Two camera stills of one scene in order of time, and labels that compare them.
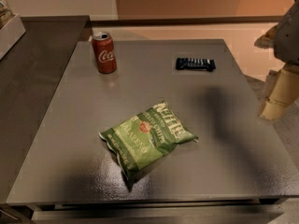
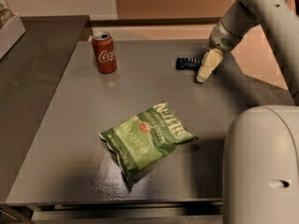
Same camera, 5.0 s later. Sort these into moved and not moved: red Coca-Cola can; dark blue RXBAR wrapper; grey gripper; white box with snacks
Moved: grey gripper
Not moved: dark blue RXBAR wrapper; white box with snacks; red Coca-Cola can
